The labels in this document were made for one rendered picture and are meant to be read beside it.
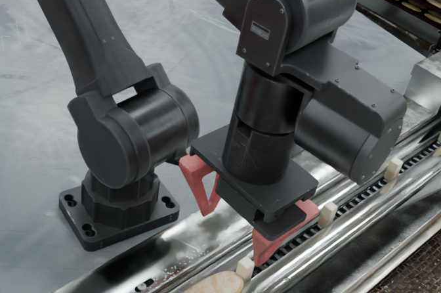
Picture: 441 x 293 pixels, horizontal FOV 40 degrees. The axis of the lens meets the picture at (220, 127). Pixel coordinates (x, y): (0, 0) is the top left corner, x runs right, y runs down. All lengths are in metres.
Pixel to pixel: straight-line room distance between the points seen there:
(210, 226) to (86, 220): 0.14
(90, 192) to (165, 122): 0.13
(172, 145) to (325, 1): 0.26
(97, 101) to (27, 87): 0.34
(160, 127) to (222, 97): 0.34
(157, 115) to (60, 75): 0.37
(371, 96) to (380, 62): 0.70
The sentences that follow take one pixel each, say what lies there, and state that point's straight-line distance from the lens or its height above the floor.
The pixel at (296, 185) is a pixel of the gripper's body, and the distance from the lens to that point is 0.53.
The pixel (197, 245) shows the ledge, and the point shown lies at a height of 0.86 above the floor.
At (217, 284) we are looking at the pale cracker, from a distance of 0.63.
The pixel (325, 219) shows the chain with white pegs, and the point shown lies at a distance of 0.73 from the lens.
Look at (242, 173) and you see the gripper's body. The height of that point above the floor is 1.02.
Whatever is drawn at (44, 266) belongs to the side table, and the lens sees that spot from 0.69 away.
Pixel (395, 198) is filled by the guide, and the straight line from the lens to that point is 0.78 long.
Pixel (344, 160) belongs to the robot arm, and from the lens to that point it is 0.44.
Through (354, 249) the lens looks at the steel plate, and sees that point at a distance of 0.76.
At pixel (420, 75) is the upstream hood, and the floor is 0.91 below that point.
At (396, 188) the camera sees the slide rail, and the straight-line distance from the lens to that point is 0.82.
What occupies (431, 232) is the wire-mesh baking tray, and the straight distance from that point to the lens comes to 0.71.
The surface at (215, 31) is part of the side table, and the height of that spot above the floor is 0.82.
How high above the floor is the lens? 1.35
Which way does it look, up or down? 37 degrees down
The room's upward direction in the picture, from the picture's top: 11 degrees clockwise
